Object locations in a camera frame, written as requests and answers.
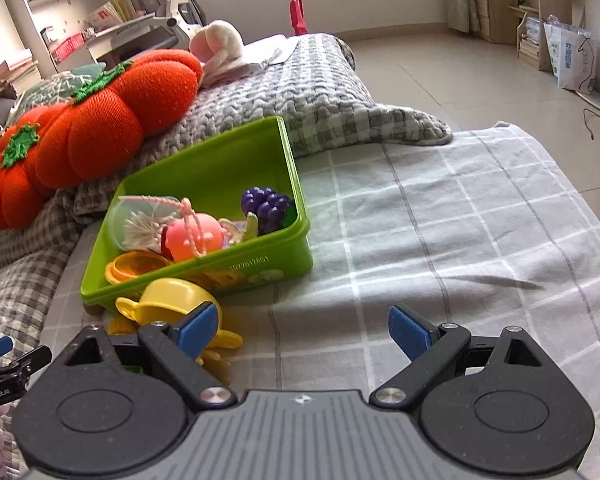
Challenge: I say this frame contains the yellow toy pot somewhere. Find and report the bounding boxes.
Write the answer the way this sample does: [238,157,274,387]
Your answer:
[116,278,244,358]

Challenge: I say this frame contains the white office chair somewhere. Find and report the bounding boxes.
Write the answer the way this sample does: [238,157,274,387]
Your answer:
[156,0,217,50]

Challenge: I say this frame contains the small starfish toy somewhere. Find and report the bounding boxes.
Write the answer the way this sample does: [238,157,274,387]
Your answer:
[219,212,259,246]

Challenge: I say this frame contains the clear cup of swabs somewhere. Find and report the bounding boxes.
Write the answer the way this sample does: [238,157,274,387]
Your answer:
[106,195,181,252]

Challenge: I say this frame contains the pink bead necklace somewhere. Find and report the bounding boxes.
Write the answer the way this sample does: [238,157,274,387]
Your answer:
[116,194,229,261]

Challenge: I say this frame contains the red chair back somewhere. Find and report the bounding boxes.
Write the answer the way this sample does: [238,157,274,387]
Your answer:
[289,0,309,36]

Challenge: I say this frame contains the pink rubber pig toy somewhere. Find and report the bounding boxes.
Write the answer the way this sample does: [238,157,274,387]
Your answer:
[161,214,225,262]

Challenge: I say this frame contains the pink plush toy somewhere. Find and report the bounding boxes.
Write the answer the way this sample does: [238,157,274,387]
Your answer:
[188,20,245,84]

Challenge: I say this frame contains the grey checkered quilt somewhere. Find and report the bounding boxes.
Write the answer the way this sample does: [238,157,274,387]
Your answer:
[0,34,453,356]

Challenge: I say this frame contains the light grey grid sheet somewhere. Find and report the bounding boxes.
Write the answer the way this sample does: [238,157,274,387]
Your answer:
[40,120,600,480]

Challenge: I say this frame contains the small orange pumpkin cushion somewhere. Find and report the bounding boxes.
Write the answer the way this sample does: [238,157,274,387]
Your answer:
[0,103,67,231]

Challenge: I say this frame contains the large orange pumpkin cushion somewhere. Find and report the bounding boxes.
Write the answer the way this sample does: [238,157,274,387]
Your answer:
[36,50,202,190]

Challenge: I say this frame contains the white bookshelf with books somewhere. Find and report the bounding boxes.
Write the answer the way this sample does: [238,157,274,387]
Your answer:
[5,0,186,77]

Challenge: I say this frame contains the white paper bag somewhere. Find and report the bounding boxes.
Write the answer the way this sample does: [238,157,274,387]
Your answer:
[543,14,598,94]

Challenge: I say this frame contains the wooden shelf unit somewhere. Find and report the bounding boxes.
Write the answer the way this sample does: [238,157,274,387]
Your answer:
[475,0,585,72]

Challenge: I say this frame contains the purple toy grapes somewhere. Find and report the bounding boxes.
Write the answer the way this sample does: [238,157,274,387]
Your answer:
[240,186,297,235]

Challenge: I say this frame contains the teal patterned pillow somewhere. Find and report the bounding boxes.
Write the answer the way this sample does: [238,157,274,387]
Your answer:
[5,63,106,128]

